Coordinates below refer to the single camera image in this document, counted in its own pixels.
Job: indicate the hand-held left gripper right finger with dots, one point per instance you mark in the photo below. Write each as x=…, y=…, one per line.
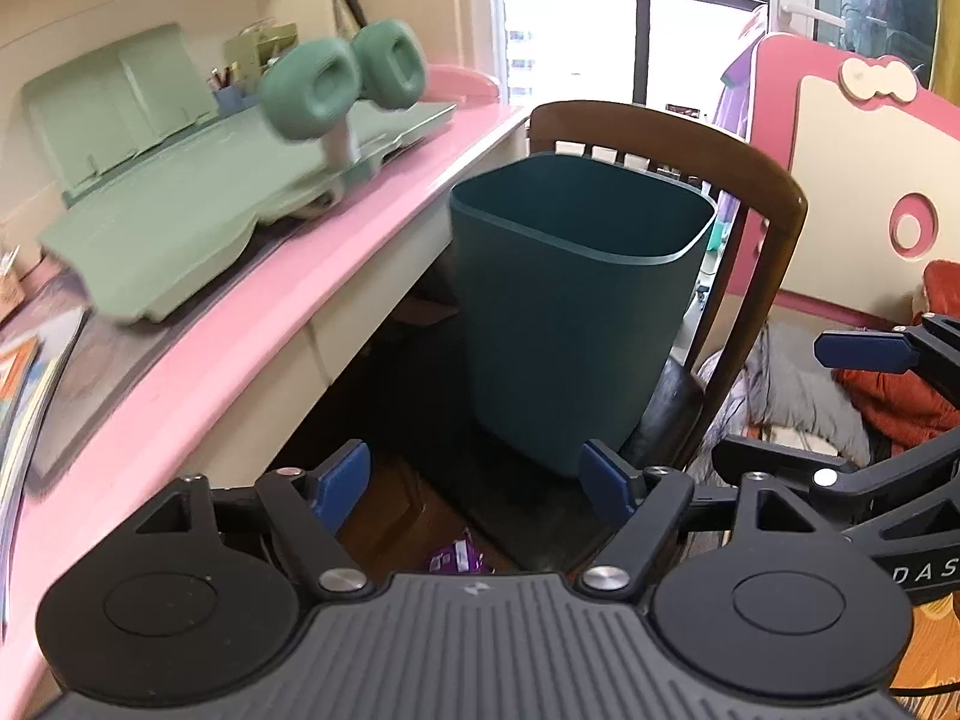
x=607, y=484

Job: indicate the purple wrapper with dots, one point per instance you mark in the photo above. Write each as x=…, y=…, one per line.
x=457, y=559

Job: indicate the dark wooden chair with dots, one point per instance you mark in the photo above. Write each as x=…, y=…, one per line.
x=780, y=202

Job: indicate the white clothes rail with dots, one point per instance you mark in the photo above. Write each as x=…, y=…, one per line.
x=814, y=9

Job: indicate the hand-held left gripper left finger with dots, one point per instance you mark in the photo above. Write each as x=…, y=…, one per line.
x=341, y=484

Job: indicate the green desk organizer stand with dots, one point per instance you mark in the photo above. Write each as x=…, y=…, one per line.
x=187, y=195

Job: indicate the black frame window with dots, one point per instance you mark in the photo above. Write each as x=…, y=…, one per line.
x=585, y=37

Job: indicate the green headphones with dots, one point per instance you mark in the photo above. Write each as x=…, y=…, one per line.
x=300, y=97

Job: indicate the orange cloth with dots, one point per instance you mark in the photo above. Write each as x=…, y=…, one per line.
x=900, y=397

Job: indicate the blue pen holder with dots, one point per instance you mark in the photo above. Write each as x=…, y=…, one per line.
x=232, y=99

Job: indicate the stack of books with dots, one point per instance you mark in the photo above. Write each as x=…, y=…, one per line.
x=22, y=390

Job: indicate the olive green box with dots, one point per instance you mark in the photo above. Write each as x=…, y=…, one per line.
x=255, y=52

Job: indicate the pink cream bed frame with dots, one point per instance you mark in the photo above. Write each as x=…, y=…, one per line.
x=825, y=165

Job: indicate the grey cloth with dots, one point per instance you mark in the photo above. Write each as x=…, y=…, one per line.
x=795, y=390

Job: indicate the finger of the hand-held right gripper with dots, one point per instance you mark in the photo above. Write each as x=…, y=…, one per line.
x=780, y=459
x=862, y=351

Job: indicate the dark desk mat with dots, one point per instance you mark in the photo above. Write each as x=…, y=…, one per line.
x=97, y=360

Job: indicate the purple hanging garment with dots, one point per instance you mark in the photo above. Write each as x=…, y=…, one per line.
x=739, y=90

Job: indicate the pink desk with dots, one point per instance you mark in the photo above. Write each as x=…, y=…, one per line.
x=300, y=292

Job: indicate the dark teal plastic bin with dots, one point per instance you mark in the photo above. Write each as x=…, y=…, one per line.
x=570, y=315

